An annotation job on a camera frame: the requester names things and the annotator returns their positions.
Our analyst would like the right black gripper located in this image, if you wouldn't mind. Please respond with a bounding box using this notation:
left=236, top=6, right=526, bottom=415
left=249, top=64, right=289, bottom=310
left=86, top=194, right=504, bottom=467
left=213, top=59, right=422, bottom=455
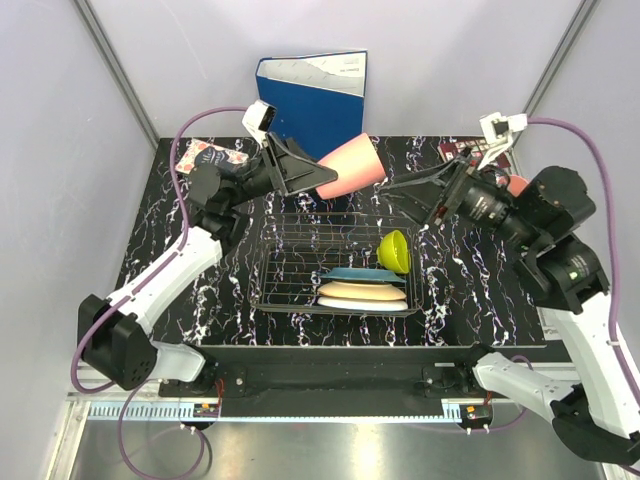
left=377, top=144, right=543, bottom=252

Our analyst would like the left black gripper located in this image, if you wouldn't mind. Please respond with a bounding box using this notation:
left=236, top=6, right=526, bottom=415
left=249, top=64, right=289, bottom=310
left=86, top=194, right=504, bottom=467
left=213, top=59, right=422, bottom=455
left=225, top=132, right=346, bottom=209

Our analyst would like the short pink cup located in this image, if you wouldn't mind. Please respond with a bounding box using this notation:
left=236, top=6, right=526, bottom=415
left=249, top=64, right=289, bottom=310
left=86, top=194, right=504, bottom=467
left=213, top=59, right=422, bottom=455
left=316, top=133, right=386, bottom=199

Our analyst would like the yellow-green bowl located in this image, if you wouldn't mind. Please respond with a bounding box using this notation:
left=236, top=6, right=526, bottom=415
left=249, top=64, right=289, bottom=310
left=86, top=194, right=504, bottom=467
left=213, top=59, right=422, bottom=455
left=376, top=230, right=410, bottom=274

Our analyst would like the tall pink cup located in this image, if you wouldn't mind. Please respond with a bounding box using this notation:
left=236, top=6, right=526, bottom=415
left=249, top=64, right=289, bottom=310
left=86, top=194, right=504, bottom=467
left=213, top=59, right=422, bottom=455
left=506, top=175, right=529, bottom=197

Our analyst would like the teal plate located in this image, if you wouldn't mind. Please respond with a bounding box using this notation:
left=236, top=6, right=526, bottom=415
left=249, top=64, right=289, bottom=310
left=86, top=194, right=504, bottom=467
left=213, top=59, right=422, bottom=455
left=321, top=267, right=406, bottom=284

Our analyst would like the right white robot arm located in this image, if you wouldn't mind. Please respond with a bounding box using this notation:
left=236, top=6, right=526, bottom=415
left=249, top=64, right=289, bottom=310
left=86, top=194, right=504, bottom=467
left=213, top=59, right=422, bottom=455
left=380, top=154, right=639, bottom=468

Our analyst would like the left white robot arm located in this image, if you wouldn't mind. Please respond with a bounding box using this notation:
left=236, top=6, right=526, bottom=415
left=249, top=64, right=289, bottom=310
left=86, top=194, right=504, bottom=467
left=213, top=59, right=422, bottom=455
left=77, top=134, right=338, bottom=396

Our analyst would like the dark red card box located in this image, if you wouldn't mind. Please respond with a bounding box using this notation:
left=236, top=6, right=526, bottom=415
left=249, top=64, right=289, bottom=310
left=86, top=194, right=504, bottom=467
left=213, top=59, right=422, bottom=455
left=438, top=139, right=511, bottom=169

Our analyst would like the blue binder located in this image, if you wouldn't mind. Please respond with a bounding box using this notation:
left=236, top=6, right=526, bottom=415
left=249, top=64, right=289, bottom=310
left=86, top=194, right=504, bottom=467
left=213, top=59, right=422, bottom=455
left=255, top=50, right=368, bottom=160

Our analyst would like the floral cover book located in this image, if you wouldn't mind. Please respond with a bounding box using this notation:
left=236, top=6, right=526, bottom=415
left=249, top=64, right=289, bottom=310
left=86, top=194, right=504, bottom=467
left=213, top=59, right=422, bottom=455
left=175, top=139, right=249, bottom=175

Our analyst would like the beige plate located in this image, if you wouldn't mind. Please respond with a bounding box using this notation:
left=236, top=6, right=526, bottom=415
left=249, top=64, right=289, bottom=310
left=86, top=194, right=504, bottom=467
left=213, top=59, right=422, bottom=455
left=318, top=281, right=406, bottom=301

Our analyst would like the white plate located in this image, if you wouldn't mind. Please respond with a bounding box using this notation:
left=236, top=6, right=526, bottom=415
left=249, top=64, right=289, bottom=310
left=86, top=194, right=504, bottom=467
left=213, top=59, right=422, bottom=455
left=317, top=297, right=408, bottom=312

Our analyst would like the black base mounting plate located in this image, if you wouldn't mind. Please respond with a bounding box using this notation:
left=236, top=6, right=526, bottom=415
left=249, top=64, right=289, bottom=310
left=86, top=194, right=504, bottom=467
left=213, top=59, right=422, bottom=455
left=158, top=344, right=554, bottom=399

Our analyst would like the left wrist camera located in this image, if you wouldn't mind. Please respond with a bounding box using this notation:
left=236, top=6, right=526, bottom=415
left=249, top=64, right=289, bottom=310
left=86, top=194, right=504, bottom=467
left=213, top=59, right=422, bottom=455
left=242, top=100, right=277, bottom=145

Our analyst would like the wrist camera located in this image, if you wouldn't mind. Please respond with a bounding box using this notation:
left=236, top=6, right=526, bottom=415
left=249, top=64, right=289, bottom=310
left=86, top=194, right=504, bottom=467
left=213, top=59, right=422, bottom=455
left=479, top=112, right=528, bottom=168
left=242, top=100, right=277, bottom=145

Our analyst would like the wire dish rack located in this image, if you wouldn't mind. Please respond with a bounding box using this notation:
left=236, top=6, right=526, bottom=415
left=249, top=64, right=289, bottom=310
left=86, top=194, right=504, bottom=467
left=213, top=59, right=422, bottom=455
left=251, top=213, right=422, bottom=317

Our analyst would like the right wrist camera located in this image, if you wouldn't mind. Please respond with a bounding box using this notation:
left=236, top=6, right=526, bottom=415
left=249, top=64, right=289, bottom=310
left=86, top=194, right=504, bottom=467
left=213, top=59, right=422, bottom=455
left=479, top=112, right=528, bottom=168

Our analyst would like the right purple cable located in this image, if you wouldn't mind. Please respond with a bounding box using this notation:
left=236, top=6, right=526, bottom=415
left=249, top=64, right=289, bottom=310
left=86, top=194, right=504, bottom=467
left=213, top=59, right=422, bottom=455
left=414, top=116, right=640, bottom=471

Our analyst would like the purple cable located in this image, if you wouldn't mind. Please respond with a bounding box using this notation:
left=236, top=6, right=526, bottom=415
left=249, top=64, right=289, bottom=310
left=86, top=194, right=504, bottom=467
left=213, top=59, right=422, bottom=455
left=69, top=105, right=251, bottom=477
left=414, top=116, right=640, bottom=471

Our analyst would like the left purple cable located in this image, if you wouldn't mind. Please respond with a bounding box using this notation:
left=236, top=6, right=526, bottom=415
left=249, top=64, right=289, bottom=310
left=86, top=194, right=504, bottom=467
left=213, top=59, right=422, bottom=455
left=69, top=105, right=251, bottom=477

